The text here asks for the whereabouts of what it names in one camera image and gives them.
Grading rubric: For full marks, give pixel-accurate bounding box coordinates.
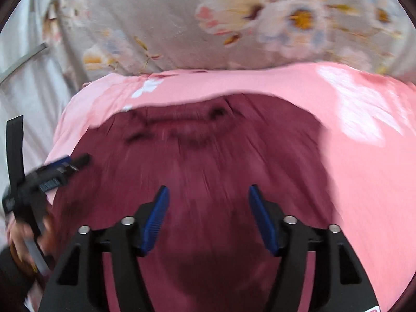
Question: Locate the maroon puffer jacket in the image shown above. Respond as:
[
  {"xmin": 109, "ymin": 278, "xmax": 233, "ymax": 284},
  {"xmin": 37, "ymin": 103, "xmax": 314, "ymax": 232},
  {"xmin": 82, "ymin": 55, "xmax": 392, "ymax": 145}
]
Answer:
[{"xmin": 52, "ymin": 94, "xmax": 334, "ymax": 311}]

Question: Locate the white satin curtain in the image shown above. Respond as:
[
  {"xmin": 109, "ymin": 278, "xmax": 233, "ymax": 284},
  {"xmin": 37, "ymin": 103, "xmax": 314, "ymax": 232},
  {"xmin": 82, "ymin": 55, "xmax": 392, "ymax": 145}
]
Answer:
[{"xmin": 0, "ymin": 0, "xmax": 79, "ymax": 235}]

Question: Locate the grey floral bedding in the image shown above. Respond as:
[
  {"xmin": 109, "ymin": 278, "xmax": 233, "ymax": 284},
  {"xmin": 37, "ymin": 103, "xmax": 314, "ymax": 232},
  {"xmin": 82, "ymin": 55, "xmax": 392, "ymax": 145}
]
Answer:
[{"xmin": 44, "ymin": 0, "xmax": 415, "ymax": 82}]

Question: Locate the person left hand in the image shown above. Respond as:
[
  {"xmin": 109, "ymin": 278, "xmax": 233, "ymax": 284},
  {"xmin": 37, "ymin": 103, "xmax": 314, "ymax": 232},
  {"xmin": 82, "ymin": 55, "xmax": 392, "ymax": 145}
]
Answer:
[{"xmin": 9, "ymin": 213, "xmax": 57, "ymax": 270}]

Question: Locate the pink plush blanket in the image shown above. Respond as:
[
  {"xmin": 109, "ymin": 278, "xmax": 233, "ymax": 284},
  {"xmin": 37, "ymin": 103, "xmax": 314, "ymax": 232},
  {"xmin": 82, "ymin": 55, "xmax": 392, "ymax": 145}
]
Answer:
[{"xmin": 48, "ymin": 63, "xmax": 415, "ymax": 311}]

